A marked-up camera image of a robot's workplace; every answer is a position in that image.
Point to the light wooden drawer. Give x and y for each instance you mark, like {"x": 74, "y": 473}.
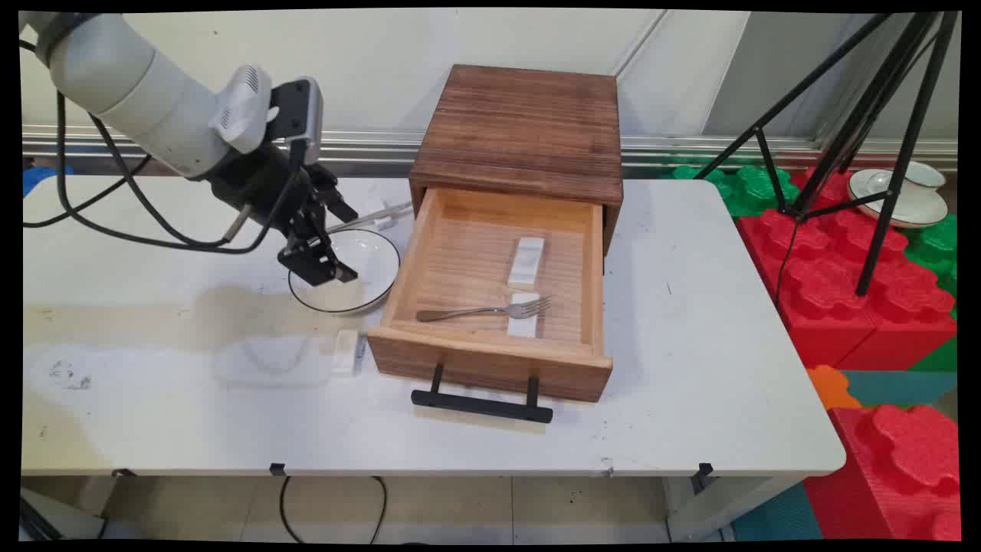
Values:
{"x": 467, "y": 261}

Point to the white table leg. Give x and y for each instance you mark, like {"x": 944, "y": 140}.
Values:
{"x": 705, "y": 514}

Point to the orange foam piece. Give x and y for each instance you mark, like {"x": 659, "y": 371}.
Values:
{"x": 831, "y": 387}

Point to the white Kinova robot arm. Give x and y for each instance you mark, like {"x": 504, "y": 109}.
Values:
{"x": 130, "y": 92}

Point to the teal foam mat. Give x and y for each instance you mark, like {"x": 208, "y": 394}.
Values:
{"x": 900, "y": 387}

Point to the silver metal wall rail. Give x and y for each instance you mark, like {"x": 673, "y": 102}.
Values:
{"x": 368, "y": 146}

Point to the white teacup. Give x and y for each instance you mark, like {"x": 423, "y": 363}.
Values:
{"x": 923, "y": 175}

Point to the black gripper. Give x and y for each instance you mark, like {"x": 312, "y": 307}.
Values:
{"x": 257, "y": 180}

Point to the dark brown wooden cabinet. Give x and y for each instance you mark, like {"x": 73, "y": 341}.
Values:
{"x": 521, "y": 123}

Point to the silver fork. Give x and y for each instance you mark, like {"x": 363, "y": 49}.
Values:
{"x": 467, "y": 312}

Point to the black tripod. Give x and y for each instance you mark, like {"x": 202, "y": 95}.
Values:
{"x": 908, "y": 153}

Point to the white bowl with black rim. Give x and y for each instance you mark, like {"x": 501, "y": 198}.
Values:
{"x": 372, "y": 268}

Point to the red foam building block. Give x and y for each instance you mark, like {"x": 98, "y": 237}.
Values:
{"x": 897, "y": 468}
{"x": 835, "y": 307}

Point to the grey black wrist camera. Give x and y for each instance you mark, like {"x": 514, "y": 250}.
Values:
{"x": 295, "y": 107}

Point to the silver serrated table knife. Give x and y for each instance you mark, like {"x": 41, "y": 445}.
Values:
{"x": 395, "y": 208}

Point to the green foam building block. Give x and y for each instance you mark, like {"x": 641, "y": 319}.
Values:
{"x": 739, "y": 188}
{"x": 939, "y": 241}

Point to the white ceramic cutlery rest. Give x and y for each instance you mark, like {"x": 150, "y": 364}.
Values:
{"x": 523, "y": 328}
{"x": 527, "y": 257}
{"x": 345, "y": 353}
{"x": 385, "y": 223}

